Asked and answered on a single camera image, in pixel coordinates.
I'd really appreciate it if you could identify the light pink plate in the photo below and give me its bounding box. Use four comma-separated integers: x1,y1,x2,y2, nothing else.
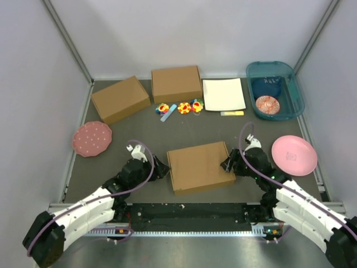
271,135,317,176

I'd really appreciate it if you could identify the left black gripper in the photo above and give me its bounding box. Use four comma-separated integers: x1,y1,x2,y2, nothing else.
129,154,171,189

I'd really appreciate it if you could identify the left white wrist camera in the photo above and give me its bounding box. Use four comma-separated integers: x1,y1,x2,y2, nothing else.
127,144,148,162

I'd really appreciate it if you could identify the white square plate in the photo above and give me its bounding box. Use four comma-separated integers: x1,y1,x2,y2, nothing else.
202,78,246,112

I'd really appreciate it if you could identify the dark pink dotted plate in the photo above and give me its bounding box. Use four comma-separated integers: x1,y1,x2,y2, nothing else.
72,121,112,157

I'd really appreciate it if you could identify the yellow highlighter marker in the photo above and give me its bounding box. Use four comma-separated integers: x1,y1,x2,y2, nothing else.
220,111,244,116

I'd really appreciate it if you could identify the teal plastic bin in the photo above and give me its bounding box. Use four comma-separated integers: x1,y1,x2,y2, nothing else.
246,61,305,121

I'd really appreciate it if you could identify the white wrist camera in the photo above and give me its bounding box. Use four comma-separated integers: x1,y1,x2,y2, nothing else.
244,133,262,152
127,144,148,162

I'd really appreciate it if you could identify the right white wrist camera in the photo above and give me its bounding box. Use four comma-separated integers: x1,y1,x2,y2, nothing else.
244,133,262,152

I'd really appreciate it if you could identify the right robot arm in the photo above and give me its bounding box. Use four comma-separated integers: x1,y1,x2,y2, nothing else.
220,147,356,267

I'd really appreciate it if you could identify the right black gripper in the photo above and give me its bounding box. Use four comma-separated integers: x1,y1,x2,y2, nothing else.
220,148,259,179

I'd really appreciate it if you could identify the rainbow flower plush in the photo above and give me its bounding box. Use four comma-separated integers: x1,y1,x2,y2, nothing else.
190,99,204,113
156,103,170,116

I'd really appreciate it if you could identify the light blue marker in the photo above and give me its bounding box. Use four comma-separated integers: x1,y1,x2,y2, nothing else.
160,104,177,122

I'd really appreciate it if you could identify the cardboard box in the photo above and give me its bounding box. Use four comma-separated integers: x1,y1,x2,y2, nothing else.
151,65,203,104
167,141,236,196
91,76,151,125

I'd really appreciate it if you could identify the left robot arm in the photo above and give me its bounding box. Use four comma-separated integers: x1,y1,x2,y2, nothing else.
22,156,170,267

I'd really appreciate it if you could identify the red patterned bowl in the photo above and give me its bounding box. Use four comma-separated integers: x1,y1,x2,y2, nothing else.
255,95,281,115

